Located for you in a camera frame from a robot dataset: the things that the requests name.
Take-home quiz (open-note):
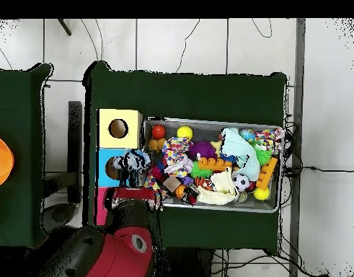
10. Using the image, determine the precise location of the wire mesh bin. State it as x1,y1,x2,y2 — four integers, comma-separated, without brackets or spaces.
137,115,286,214

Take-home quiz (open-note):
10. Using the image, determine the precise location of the wooden three-hole box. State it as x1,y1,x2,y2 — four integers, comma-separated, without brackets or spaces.
94,108,143,227

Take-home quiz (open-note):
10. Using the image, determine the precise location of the red orange ball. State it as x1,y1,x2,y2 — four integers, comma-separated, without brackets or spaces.
151,124,167,140

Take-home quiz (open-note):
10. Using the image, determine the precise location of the small soccer ball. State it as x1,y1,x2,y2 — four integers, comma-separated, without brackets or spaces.
232,173,251,192

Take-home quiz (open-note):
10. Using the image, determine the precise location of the mint green cloth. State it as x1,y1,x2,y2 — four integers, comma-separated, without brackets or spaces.
219,127,261,182

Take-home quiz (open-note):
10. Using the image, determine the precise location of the crushed soda can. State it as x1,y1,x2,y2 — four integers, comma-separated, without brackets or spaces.
185,183,201,206

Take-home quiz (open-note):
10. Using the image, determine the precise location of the yellow ball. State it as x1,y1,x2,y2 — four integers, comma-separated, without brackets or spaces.
177,126,194,141

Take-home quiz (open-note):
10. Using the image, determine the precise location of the orange studded building brick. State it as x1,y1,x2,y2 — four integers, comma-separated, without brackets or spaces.
197,157,233,171

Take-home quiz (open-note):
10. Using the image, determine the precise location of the globe print ball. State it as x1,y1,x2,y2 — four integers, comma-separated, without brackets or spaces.
239,128,257,143

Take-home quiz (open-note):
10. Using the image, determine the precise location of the long black floor cable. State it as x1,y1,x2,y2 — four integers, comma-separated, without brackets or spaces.
283,165,354,177

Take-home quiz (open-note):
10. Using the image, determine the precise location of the orange bowl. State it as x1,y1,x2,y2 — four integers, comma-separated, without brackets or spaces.
0,133,15,190

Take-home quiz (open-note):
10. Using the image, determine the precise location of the crushed clear plastic bottle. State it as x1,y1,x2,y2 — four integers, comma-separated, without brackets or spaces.
110,149,152,175

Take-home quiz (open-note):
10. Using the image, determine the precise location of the dark green side tablecloth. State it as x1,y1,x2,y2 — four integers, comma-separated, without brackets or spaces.
0,62,59,250

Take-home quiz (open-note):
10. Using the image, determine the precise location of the black panel stand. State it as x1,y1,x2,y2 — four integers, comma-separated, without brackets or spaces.
67,100,83,204

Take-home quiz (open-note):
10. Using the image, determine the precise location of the purple knobbly toy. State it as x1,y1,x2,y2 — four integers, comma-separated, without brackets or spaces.
187,140,218,161

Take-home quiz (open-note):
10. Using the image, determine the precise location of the cream waffle cloth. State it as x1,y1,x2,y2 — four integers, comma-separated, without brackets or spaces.
197,167,239,206

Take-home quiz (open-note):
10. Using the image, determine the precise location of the green spiky ball with eyes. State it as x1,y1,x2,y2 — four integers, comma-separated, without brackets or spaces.
252,146,273,167

